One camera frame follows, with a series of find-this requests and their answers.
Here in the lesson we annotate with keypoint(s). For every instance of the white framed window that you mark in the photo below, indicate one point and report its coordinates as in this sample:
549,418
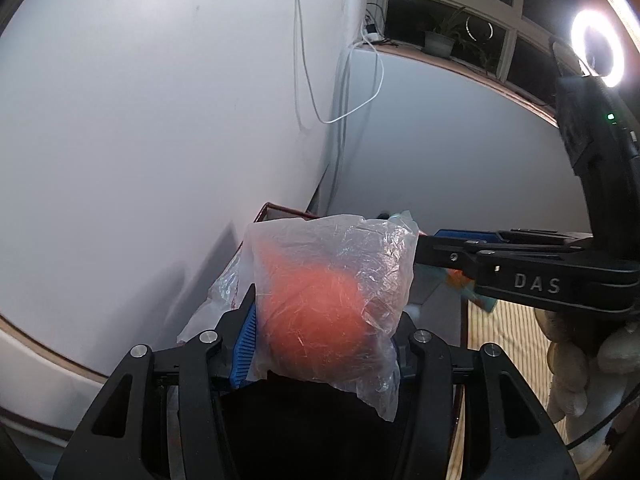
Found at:
450,5

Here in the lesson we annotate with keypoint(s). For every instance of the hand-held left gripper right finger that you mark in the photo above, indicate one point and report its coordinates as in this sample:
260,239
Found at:
425,355

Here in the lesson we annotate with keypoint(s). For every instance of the plastic bag with orange yarn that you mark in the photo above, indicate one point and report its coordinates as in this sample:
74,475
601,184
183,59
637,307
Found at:
320,310

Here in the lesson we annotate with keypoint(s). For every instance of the potted plant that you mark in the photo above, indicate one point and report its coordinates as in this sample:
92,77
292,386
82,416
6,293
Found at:
441,42

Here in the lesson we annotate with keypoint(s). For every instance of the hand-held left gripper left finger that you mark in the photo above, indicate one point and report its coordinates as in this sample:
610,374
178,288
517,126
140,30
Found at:
245,350

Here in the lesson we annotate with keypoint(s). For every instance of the white power strip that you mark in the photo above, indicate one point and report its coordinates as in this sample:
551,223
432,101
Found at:
374,35

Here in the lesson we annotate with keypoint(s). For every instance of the colourful packet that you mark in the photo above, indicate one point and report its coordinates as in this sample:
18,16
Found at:
475,296

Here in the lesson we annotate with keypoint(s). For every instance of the person's right hand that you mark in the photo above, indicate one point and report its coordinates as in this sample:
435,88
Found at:
565,385

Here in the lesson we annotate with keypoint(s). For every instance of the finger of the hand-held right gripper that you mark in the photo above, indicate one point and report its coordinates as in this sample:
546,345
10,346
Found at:
445,257
460,234

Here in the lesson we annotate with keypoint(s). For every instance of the red-edged cardboard box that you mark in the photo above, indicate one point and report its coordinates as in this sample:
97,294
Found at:
272,212

